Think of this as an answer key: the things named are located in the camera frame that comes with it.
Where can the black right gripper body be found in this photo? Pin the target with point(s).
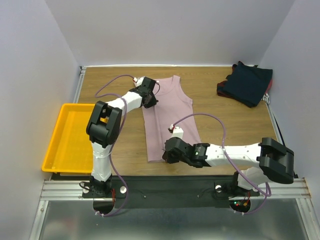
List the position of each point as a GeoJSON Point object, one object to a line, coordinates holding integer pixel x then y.
{"type": "Point", "coordinates": [167, 155]}

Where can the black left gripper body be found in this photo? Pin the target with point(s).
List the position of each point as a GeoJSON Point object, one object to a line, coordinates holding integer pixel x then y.
{"type": "Point", "coordinates": [152, 101]}

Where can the pink ribbed tank top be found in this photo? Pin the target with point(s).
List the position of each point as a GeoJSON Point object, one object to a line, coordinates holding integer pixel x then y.
{"type": "Point", "coordinates": [173, 104]}

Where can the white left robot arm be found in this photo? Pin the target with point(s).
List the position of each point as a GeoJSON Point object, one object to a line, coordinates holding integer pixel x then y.
{"type": "Point", "coordinates": [105, 122]}

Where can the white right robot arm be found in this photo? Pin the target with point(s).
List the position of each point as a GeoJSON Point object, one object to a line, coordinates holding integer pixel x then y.
{"type": "Point", "coordinates": [267, 161]}

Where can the folded navy tank top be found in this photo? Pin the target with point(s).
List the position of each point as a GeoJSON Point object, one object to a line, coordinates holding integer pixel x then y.
{"type": "Point", "coordinates": [250, 85]}

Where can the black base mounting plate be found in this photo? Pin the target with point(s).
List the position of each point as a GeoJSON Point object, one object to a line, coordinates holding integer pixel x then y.
{"type": "Point", "coordinates": [161, 192]}

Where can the yellow plastic bin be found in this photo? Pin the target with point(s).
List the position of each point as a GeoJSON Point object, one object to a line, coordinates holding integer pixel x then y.
{"type": "Point", "coordinates": [69, 150]}

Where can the striped folded garment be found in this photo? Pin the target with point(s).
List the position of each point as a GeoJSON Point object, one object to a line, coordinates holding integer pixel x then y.
{"type": "Point", "coordinates": [266, 98]}

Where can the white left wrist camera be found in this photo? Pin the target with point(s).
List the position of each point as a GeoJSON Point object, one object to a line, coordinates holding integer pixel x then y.
{"type": "Point", "coordinates": [138, 80]}

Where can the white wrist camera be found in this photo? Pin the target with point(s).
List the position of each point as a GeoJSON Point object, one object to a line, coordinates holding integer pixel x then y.
{"type": "Point", "coordinates": [176, 131]}
{"type": "Point", "coordinates": [138, 80]}

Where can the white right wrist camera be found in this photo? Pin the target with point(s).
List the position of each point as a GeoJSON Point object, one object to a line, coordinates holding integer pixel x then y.
{"type": "Point", "coordinates": [176, 131]}

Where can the aluminium frame rail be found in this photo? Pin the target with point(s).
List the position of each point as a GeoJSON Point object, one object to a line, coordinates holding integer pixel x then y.
{"type": "Point", "coordinates": [62, 190]}

